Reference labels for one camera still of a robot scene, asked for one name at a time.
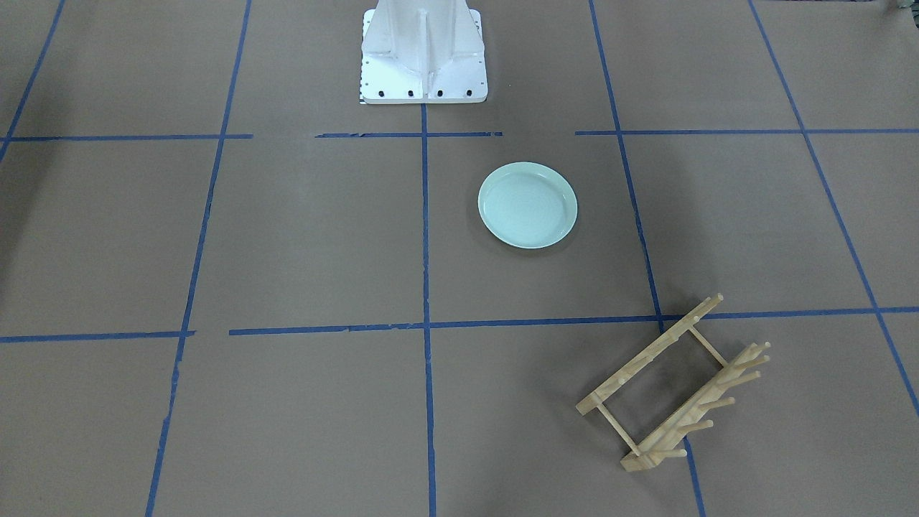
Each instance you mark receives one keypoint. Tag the pale green plate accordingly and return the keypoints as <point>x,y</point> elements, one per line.
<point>527,205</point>

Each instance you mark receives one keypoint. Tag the wooden dish rack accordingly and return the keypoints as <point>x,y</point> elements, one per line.
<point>667,389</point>

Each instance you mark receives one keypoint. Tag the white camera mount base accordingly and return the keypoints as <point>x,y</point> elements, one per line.
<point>416,52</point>

